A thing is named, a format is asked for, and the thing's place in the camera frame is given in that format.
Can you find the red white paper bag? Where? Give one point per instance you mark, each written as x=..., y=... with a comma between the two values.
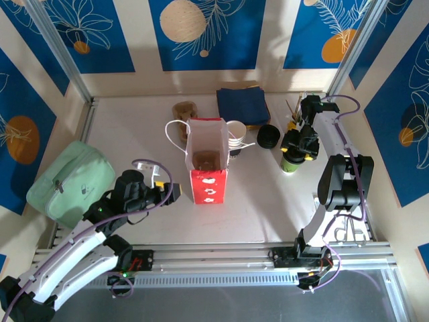
x=207, y=188

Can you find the brown cardboard cup carrier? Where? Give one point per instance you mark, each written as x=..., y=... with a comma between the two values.
x=182, y=109
x=206, y=160

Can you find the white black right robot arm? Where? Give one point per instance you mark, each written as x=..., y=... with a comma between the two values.
x=345, y=181

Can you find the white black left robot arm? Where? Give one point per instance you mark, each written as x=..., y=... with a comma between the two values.
x=67, y=255

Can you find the stack of black lids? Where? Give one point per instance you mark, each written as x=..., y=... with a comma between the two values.
x=268, y=135

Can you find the clear plastic holder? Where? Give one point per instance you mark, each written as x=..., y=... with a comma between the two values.
x=316, y=203

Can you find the stack of paper cups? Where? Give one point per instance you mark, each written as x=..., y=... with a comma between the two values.
x=236, y=129

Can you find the navy napkin stack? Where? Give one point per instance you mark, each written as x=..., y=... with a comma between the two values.
x=243, y=104

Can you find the mint green zipper pouch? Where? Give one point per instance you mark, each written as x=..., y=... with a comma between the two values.
x=67, y=181

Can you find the small controller board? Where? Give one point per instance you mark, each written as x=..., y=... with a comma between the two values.
x=311, y=280
x=120, y=280

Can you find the grey metal sheet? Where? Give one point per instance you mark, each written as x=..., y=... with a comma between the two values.
x=214, y=305

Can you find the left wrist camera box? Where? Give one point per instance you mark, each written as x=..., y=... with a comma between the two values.
x=147, y=166

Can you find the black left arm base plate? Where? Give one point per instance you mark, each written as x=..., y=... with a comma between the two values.
x=144, y=260

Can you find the aluminium frame rail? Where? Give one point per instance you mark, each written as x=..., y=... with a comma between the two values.
x=207, y=258

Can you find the aluminium side rail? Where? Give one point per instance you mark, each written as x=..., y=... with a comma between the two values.
x=88, y=117

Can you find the aluminium frame post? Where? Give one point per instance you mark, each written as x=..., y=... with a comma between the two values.
x=57, y=43
x=355, y=50

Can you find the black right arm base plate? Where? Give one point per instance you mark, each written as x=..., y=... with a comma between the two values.
x=281, y=258

